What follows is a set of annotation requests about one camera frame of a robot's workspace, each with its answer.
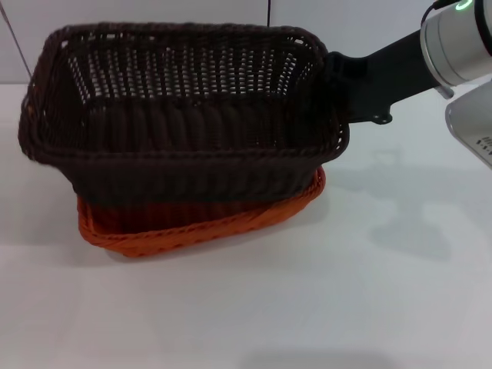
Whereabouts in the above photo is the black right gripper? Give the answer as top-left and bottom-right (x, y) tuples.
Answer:
(325, 28), (440, 126)

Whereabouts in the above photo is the dark brown woven plastic basket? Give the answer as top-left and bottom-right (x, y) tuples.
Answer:
(18, 22), (351, 204)

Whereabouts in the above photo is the orange woven plastic basket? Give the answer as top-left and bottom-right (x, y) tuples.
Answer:
(76, 165), (327, 259)

